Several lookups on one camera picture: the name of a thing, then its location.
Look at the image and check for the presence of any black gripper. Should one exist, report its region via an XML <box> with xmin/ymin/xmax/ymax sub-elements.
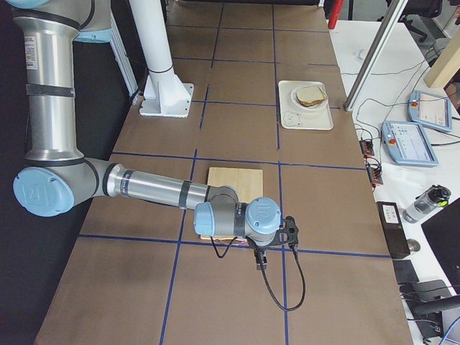
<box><xmin>249</xmin><ymin>240</ymin><xmax>267</xmax><ymax>270</ymax></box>

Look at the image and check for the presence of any white round plate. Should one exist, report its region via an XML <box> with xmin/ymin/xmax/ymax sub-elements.
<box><xmin>291</xmin><ymin>85</ymin><xmax>328</xmax><ymax>111</ymax></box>

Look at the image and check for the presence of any bread slice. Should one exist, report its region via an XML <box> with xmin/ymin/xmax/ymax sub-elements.
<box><xmin>297</xmin><ymin>98</ymin><xmax>328</xmax><ymax>108</ymax></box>
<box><xmin>295</xmin><ymin>85</ymin><xmax>327</xmax><ymax>99</ymax></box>

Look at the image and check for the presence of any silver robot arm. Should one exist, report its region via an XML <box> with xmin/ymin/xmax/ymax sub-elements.
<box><xmin>11</xmin><ymin>1</ymin><xmax>288</xmax><ymax>270</ymax></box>

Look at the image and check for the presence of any bread slice on plate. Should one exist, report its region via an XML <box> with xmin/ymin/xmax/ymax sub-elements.
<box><xmin>297</xmin><ymin>98</ymin><xmax>328</xmax><ymax>108</ymax></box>

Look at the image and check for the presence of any wooden cutting board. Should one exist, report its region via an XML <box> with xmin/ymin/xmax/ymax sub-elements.
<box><xmin>206</xmin><ymin>167</ymin><xmax>263</xmax><ymax>241</ymax></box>

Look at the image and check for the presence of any black rectangular box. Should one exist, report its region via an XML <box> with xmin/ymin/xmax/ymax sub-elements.
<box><xmin>376</xmin><ymin>201</ymin><xmax>410</xmax><ymax>259</ymax></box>

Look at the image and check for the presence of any cream bear tray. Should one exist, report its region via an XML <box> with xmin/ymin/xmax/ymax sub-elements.
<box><xmin>278</xmin><ymin>80</ymin><xmax>334</xmax><ymax>130</ymax></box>

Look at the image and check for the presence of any black monitor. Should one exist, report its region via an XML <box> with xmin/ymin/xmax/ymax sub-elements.
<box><xmin>421</xmin><ymin>203</ymin><xmax>459</xmax><ymax>293</ymax></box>

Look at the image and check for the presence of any near teach pendant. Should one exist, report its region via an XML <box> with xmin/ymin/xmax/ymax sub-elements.
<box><xmin>381</xmin><ymin>121</ymin><xmax>438</xmax><ymax>167</ymax></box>

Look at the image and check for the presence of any teach pendant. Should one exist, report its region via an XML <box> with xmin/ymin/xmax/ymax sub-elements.
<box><xmin>408</xmin><ymin>91</ymin><xmax>452</xmax><ymax>132</ymax></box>
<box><xmin>381</xmin><ymin>121</ymin><xmax>438</xmax><ymax>167</ymax></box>

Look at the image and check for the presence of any clear water bottle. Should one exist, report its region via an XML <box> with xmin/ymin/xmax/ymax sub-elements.
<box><xmin>402</xmin><ymin>185</ymin><xmax>451</xmax><ymax>224</ymax></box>

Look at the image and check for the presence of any far teach pendant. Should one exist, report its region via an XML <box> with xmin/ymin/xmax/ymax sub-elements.
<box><xmin>408</xmin><ymin>91</ymin><xmax>452</xmax><ymax>132</ymax></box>

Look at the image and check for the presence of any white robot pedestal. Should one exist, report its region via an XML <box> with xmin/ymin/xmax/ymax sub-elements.
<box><xmin>129</xmin><ymin>0</ymin><xmax>194</xmax><ymax>118</ymax></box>

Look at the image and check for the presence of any aluminium frame post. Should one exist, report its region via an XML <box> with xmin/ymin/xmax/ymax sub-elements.
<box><xmin>344</xmin><ymin>0</ymin><xmax>408</xmax><ymax>112</ymax></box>

